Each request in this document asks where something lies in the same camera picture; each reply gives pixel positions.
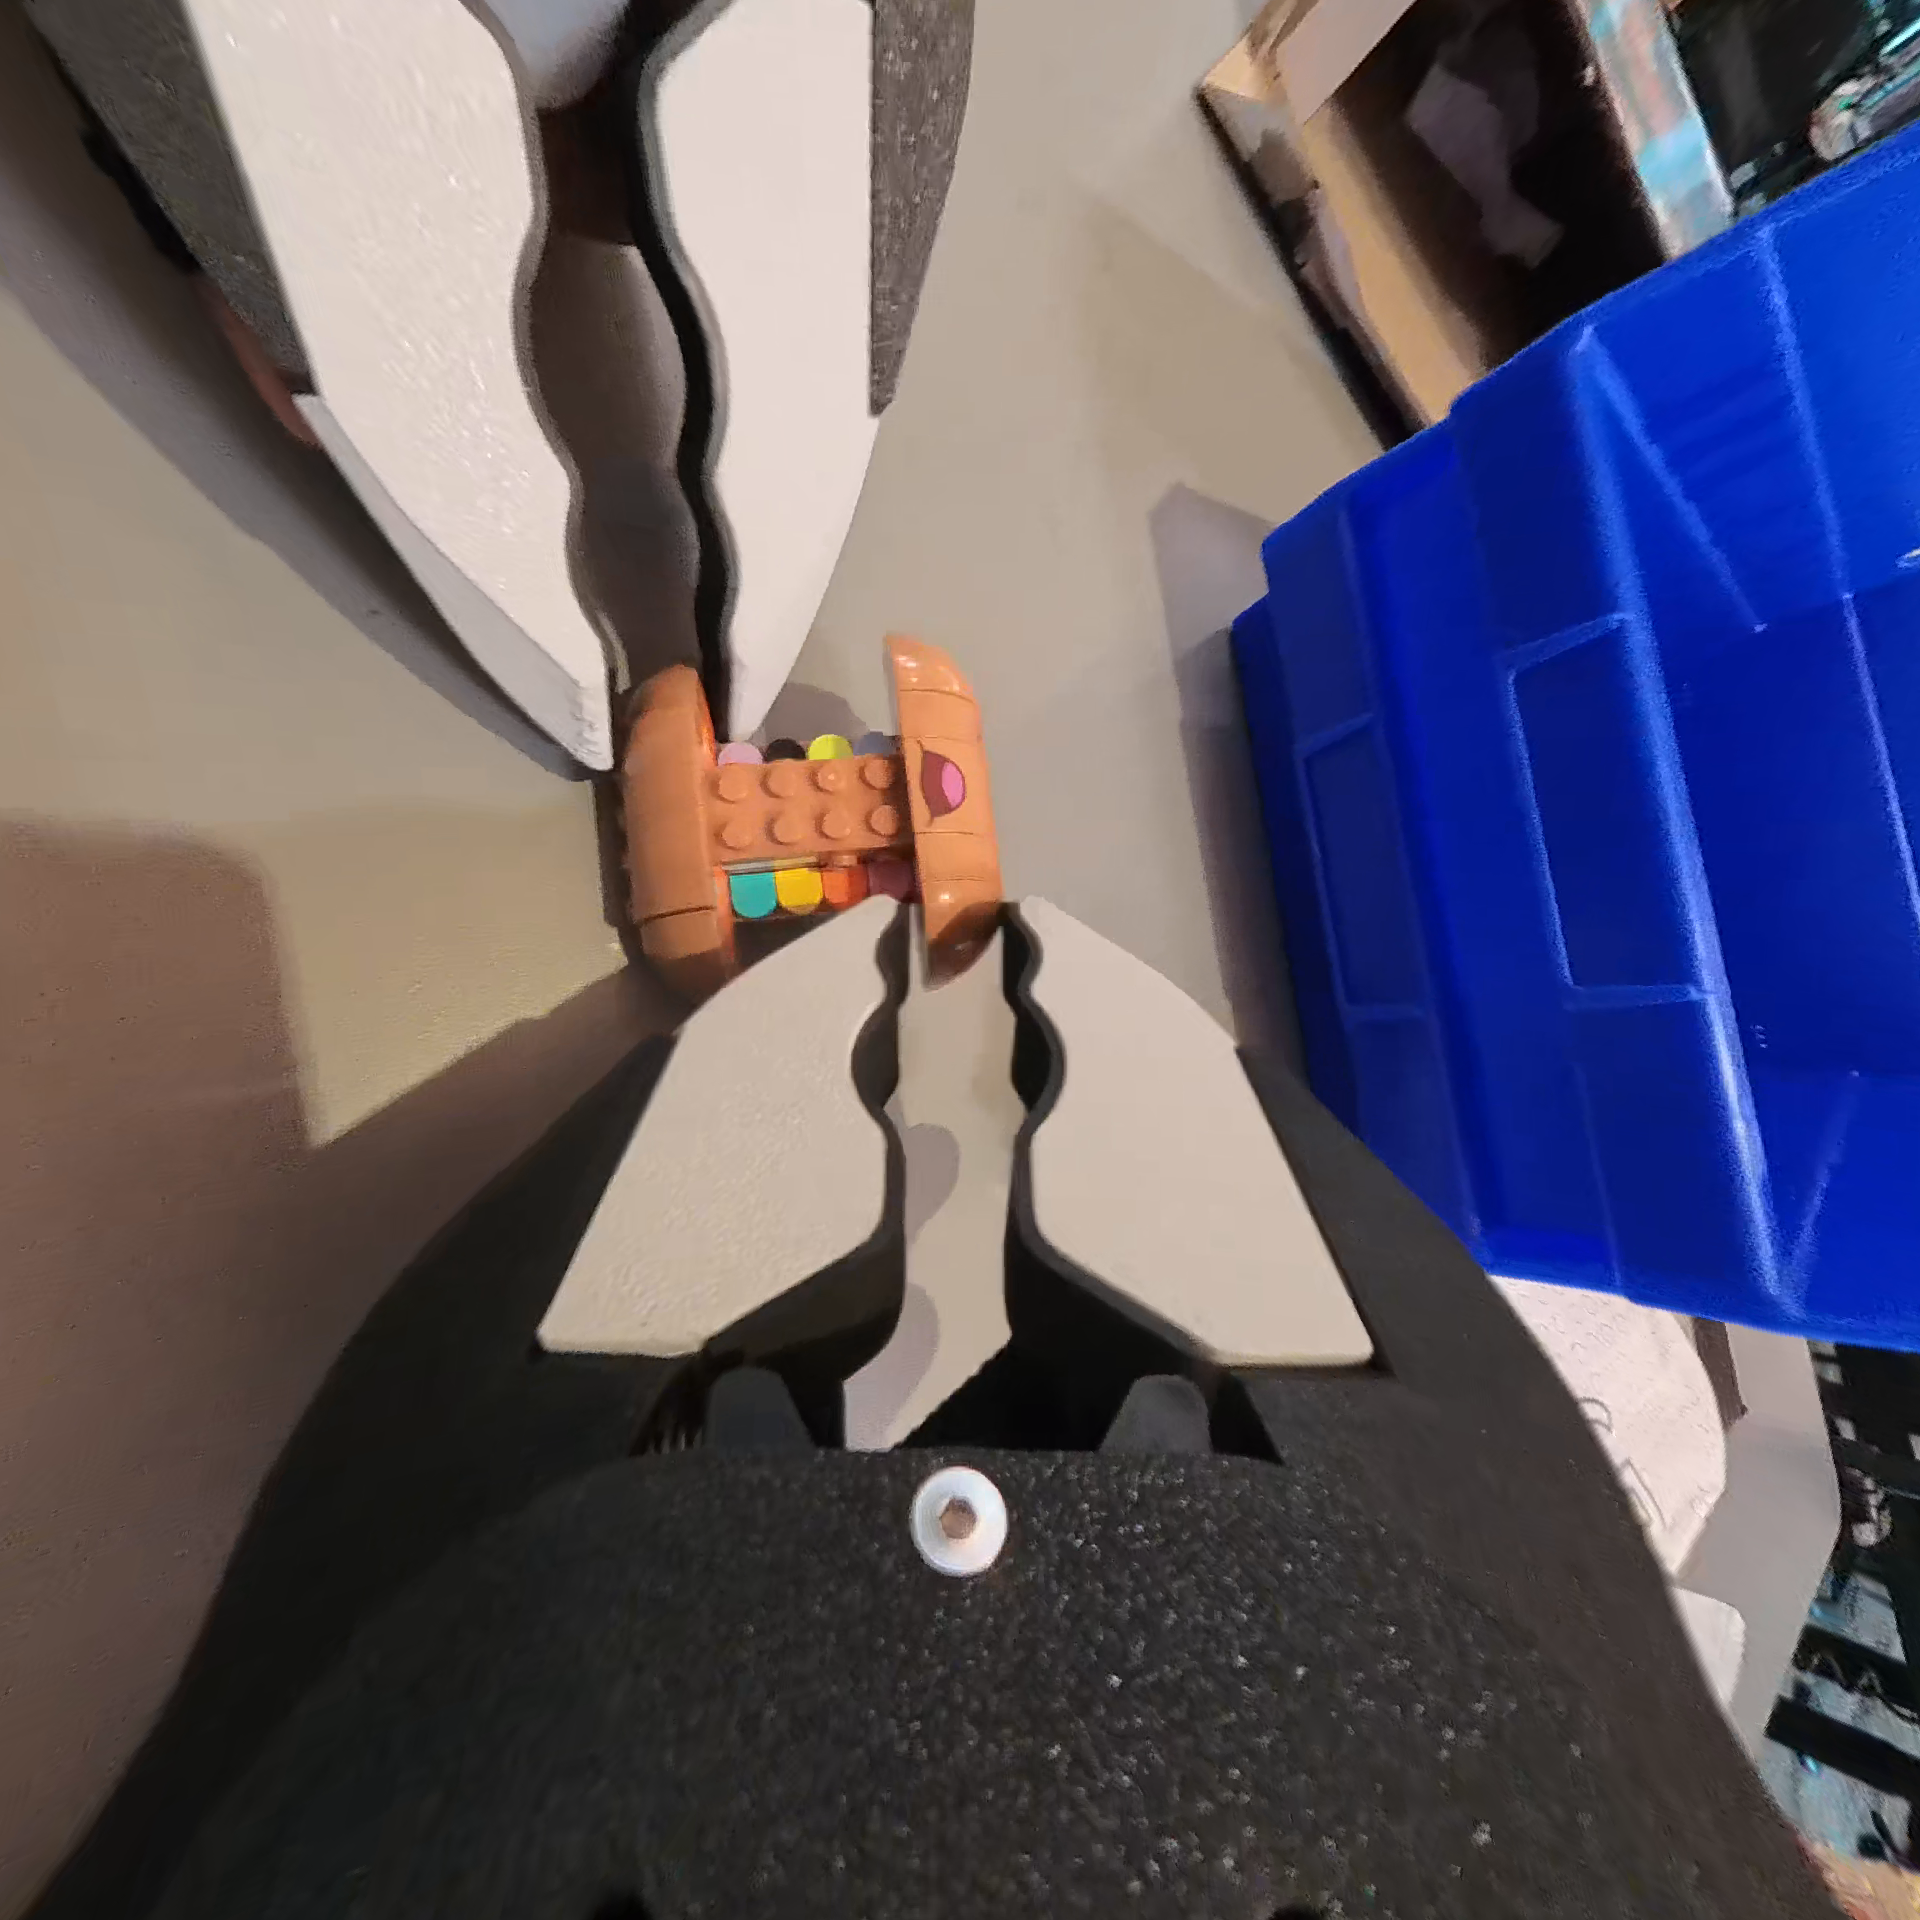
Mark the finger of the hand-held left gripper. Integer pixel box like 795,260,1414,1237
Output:
638,0,889,730
191,0,623,776

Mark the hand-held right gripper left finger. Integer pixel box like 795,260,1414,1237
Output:
537,904,912,1360

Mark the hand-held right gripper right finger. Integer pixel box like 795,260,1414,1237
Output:
1000,901,1375,1369

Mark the brown toy brick shell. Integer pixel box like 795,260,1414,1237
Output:
607,634,1003,992

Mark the blue plastic bin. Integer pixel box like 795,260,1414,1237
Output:
1229,129,1920,1354

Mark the person's left hand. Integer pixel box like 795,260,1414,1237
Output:
207,282,327,448

